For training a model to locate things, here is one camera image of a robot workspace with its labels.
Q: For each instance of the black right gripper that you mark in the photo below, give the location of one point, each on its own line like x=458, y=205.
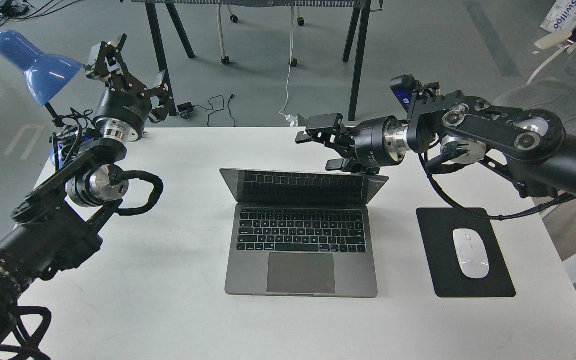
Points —
x=365, y=149

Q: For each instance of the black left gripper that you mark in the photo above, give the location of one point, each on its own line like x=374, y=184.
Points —
x=125, y=105

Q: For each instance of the grey laptop notebook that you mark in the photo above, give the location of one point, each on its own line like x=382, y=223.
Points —
x=301, y=234

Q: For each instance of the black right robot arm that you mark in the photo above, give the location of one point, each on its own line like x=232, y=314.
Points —
x=529, y=148

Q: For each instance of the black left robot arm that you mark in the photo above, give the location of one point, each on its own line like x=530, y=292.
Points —
x=58, y=223

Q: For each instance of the blue desk lamp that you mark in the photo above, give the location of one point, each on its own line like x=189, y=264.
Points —
x=45, y=74

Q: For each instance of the black mouse pad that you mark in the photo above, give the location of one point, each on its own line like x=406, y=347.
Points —
x=436, y=226

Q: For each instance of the black trestle table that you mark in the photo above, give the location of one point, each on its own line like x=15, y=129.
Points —
x=335, y=33

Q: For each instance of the white computer mouse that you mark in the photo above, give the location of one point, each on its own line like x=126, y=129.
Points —
x=471, y=253

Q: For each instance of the white printed cardboard box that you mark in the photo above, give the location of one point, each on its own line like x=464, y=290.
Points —
x=561, y=17

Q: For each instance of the white rolling chair frame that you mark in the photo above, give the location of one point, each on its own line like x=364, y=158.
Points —
x=278, y=43

